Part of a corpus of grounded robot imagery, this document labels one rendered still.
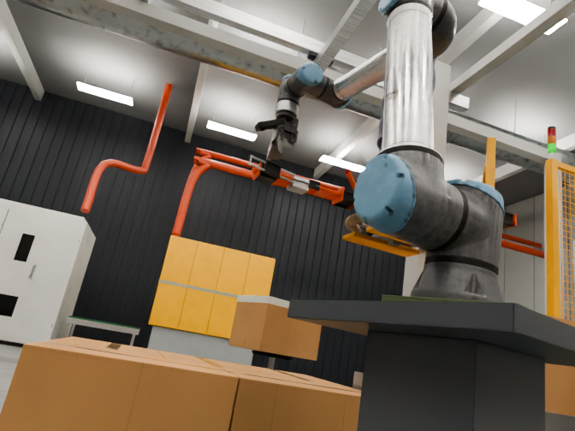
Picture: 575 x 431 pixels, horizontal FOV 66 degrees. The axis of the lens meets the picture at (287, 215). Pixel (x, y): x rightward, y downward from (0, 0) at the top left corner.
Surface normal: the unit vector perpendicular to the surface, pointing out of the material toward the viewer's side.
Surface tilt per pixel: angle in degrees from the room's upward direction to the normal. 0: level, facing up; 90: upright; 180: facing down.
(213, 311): 90
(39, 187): 90
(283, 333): 90
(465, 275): 70
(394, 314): 90
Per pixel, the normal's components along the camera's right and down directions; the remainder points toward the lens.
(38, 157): 0.30, -0.24
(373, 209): -0.86, -0.26
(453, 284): -0.28, -0.65
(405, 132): -0.34, -0.46
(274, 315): 0.66, -0.11
